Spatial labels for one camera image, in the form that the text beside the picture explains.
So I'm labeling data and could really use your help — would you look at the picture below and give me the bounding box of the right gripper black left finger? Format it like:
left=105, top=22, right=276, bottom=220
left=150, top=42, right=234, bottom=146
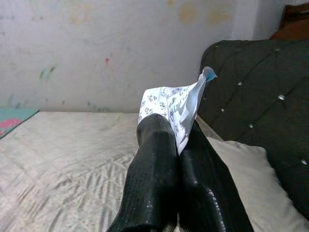
left=106, top=114, right=181, bottom=232

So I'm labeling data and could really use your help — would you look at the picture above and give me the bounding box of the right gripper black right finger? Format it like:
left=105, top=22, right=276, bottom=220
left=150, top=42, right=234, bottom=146
left=180, top=120, right=254, bottom=232

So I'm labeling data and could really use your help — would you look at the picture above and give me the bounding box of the white pillow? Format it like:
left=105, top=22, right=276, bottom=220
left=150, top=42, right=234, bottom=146
left=205, top=136, right=309, bottom=232

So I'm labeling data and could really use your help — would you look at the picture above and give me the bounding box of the white written paper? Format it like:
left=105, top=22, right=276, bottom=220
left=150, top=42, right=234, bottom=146
left=138, top=67, right=218, bottom=155

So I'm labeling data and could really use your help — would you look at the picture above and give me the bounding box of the grey quilted mattress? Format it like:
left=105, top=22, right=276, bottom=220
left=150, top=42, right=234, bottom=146
left=0, top=111, right=218, bottom=232

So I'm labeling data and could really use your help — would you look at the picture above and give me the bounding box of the black tufted headboard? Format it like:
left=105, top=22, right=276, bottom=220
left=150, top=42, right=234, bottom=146
left=197, top=39, right=309, bottom=215

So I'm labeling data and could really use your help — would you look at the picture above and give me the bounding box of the teal blanket with colourful shapes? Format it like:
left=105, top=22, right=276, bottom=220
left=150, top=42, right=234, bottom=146
left=0, top=108, right=39, bottom=140

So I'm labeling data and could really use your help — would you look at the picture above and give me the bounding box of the brown wooden furniture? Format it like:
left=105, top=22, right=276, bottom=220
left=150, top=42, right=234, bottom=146
left=270, top=3, right=309, bottom=41

